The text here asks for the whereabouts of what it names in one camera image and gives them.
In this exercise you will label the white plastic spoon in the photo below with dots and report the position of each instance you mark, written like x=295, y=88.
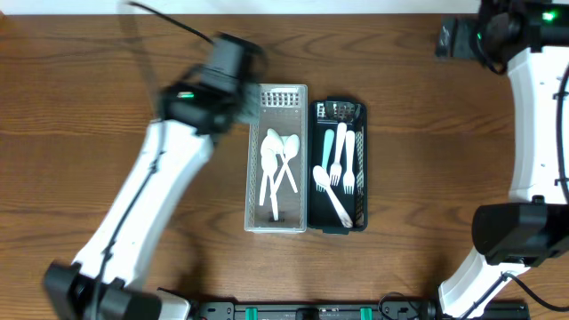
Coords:
x=278, y=143
x=269, y=165
x=323, y=180
x=290, y=149
x=264, y=186

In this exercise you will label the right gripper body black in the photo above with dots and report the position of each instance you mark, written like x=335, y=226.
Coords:
x=468, y=39

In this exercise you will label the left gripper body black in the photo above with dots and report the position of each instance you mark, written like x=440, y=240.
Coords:
x=249, y=100

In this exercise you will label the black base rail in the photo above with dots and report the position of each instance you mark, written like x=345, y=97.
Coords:
x=392, y=306

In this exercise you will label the clear plastic basket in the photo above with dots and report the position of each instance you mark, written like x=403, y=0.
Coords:
x=284, y=108

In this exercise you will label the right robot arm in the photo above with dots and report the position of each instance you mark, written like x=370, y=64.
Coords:
x=526, y=41

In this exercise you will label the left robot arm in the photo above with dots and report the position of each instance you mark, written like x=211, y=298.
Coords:
x=106, y=278

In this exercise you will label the white plastic fork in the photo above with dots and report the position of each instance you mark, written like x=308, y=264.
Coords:
x=349, y=177
x=327, y=148
x=336, y=169

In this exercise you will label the black plastic basket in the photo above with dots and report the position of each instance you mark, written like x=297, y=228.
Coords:
x=326, y=114

